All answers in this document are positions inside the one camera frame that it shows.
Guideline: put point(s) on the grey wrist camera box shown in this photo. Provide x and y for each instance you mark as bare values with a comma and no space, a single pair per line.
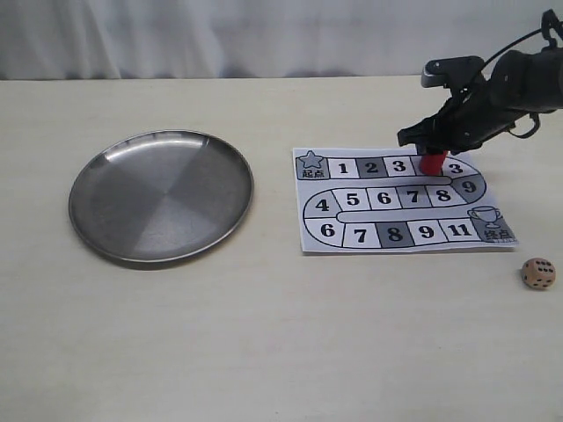
454,73

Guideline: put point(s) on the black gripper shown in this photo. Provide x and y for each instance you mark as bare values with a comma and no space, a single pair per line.
473,115

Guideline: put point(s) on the round metal plate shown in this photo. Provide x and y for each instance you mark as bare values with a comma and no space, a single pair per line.
161,197

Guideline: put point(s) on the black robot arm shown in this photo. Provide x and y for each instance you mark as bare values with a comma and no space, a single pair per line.
542,75

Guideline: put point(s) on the printed paper game board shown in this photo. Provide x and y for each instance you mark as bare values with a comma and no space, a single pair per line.
378,201

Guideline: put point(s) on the red cylinder game piece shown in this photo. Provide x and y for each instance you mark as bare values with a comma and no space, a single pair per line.
431,163

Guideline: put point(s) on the wooden die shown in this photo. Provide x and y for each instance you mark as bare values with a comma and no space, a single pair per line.
538,273

